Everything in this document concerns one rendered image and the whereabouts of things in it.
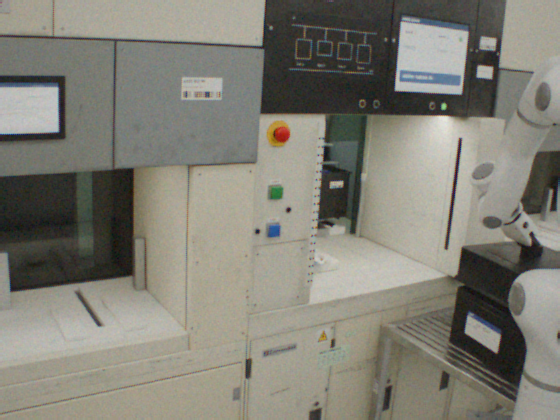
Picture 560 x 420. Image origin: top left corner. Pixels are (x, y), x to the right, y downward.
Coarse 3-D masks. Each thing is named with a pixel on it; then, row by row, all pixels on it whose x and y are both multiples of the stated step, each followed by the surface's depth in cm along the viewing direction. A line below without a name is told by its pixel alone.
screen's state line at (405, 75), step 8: (400, 72) 166; (408, 72) 168; (416, 72) 170; (424, 72) 171; (400, 80) 167; (408, 80) 169; (416, 80) 170; (424, 80) 172; (432, 80) 174; (440, 80) 176; (448, 80) 177; (456, 80) 179
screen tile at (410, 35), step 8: (408, 32) 164; (416, 32) 166; (424, 32) 168; (408, 40) 165; (416, 40) 167; (424, 40) 168; (432, 40) 170; (432, 48) 171; (408, 56) 167; (416, 56) 168; (424, 56) 170; (400, 64) 166; (408, 64) 167; (416, 64) 169; (424, 64) 171
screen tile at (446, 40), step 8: (440, 32) 171; (440, 40) 172; (448, 40) 173; (456, 40) 175; (464, 40) 177; (456, 48) 176; (440, 56) 173; (448, 56) 175; (456, 56) 177; (440, 64) 174; (448, 64) 176; (456, 64) 178
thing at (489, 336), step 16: (464, 288) 174; (464, 304) 170; (480, 304) 163; (496, 304) 182; (464, 320) 170; (480, 320) 163; (496, 320) 158; (512, 320) 152; (464, 336) 170; (480, 336) 164; (496, 336) 158; (512, 336) 152; (480, 352) 164; (496, 352) 158; (512, 352) 153; (496, 368) 158; (512, 368) 153
